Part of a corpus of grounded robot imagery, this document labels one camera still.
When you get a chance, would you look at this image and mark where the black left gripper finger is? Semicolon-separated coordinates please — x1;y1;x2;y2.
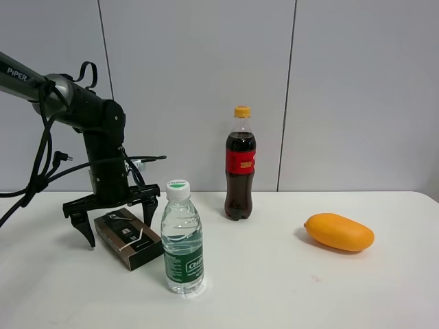
142;198;158;228

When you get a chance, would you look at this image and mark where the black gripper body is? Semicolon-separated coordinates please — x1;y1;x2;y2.
62;161;160;218

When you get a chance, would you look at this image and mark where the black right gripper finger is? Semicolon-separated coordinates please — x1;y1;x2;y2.
69;212;95;248

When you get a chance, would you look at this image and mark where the green label water bottle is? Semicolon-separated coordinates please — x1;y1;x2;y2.
161;180;204;294

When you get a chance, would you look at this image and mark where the brown coffee capsule box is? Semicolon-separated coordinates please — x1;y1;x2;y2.
94;208;164;271

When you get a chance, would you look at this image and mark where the yellow mango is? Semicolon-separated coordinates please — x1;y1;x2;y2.
303;213;375;252

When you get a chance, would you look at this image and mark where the cola bottle yellow cap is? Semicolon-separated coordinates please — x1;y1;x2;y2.
224;106;257;221

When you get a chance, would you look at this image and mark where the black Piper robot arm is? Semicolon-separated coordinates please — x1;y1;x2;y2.
1;53;160;247

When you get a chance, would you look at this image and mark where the black cable bundle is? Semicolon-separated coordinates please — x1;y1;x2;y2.
0;61;167;228

